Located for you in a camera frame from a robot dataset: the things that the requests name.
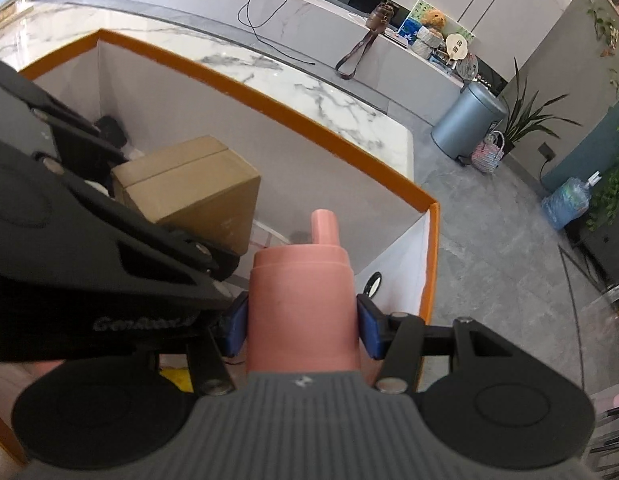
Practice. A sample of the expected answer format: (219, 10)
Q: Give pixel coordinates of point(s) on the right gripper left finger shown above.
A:
(216, 343)

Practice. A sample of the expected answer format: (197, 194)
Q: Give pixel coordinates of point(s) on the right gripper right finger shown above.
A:
(396, 340)

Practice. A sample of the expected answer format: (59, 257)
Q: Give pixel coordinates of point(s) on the pink orange squeeze bottle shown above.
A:
(302, 312)

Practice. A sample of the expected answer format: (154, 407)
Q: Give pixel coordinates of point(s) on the brown cardboard box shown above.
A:
(200, 187)

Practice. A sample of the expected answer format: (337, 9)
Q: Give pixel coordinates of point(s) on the person's hand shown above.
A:
(39, 369)

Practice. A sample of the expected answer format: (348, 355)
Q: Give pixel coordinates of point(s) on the black cylinder can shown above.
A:
(110, 131)

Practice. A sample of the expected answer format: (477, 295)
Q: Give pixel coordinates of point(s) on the orange white storage box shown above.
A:
(135, 416)

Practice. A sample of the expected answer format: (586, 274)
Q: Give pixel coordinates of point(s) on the pastel woven basket bag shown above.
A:
(487, 156)

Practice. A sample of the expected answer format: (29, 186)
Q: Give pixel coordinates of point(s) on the grey metal trash bin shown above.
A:
(466, 123)

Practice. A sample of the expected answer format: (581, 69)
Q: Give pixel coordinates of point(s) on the blue water jug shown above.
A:
(569, 202)

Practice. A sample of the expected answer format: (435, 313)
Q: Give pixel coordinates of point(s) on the trailing green vine plant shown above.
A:
(605, 205)

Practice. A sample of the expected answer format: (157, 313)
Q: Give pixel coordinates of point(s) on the long leaf potted plant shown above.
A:
(525, 115)

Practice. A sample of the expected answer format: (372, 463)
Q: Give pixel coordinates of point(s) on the teddy bear picture board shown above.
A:
(424, 14)

